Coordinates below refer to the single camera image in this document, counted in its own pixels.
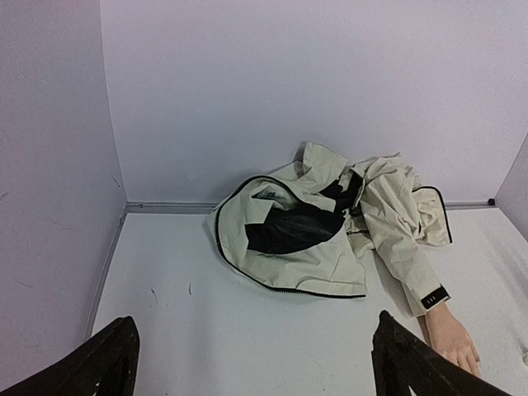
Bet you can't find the mannequin hand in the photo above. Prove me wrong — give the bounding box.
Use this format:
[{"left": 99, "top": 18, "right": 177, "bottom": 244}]
[{"left": 417, "top": 303, "right": 481, "bottom": 377}]

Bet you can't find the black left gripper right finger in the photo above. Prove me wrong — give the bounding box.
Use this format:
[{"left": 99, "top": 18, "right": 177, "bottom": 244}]
[{"left": 372, "top": 310, "right": 507, "bottom": 396}]

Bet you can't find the beige jacket with black lining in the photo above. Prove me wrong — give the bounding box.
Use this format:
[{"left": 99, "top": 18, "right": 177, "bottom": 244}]
[{"left": 206, "top": 142, "right": 452, "bottom": 316}]

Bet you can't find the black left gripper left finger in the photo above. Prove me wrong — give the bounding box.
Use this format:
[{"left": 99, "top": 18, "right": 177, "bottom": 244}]
[{"left": 1, "top": 316, "right": 139, "bottom": 395}]

